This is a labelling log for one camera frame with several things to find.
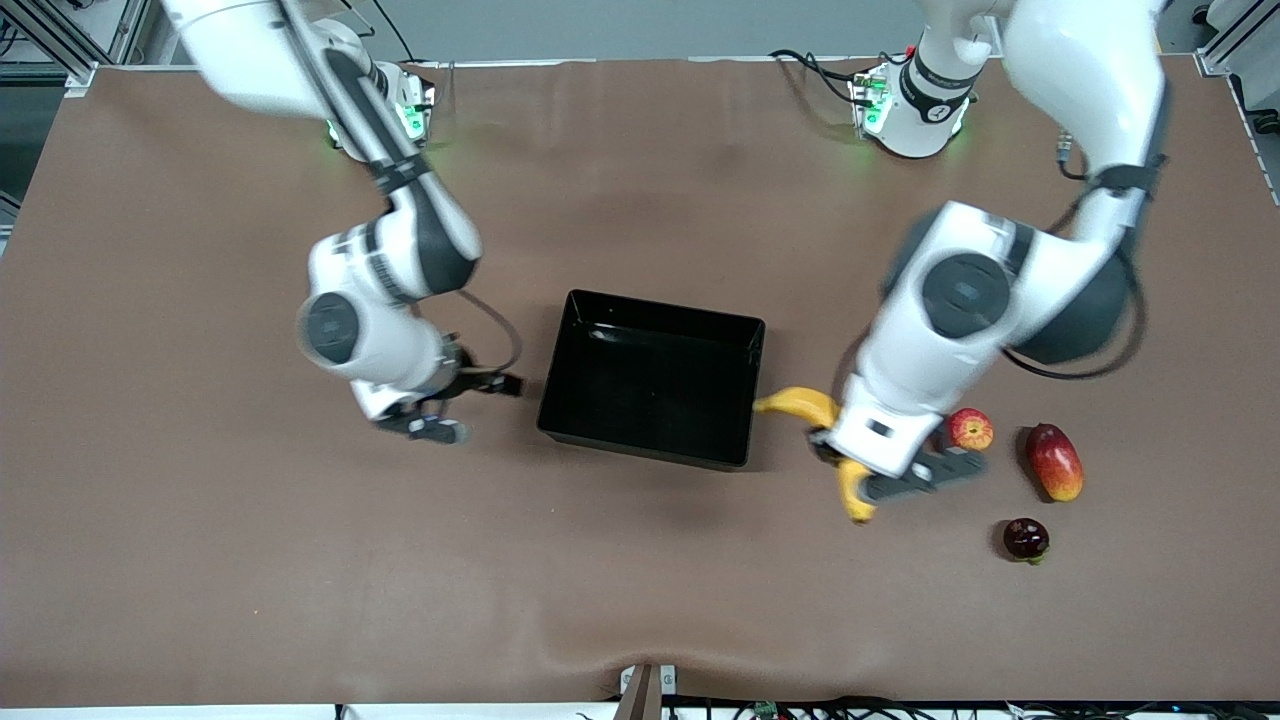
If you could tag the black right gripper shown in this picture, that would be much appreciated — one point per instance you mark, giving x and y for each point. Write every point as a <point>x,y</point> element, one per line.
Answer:
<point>468,381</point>

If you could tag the red yellow mango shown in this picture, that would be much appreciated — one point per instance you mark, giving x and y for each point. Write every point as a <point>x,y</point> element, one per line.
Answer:
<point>1054,462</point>

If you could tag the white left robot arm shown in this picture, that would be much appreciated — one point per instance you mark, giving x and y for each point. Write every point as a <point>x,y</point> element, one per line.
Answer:
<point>1080,70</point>

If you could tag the small green connector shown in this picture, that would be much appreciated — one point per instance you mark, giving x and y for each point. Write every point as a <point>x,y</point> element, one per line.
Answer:
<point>766,709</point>

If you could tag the red yellow apple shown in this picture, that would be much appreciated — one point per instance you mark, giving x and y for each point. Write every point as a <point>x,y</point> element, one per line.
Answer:
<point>972,430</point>

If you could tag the dark purple mangosteen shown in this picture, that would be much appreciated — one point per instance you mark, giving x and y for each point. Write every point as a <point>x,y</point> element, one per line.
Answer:
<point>1026,538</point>

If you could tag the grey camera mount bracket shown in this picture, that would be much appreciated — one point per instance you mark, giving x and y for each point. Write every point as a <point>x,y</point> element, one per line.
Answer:
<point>648,685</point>

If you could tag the black rectangular plastic box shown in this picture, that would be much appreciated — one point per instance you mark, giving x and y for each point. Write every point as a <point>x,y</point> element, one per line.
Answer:
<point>650,390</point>

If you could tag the aluminium frame strut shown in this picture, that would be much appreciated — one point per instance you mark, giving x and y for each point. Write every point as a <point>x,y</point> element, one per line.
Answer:
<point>1235,40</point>
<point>78,75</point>

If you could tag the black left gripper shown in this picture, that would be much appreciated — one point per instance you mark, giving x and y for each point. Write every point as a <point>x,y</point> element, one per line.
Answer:
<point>825,451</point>

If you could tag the yellow banana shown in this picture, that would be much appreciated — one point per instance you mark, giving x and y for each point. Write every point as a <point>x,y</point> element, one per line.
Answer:
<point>805,403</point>

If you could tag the brown table mat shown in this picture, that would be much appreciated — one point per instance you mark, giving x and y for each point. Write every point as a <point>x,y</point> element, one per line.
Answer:
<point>300,550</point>

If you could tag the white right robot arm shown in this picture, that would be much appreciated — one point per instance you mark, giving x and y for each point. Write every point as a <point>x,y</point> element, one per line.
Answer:
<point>385,345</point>

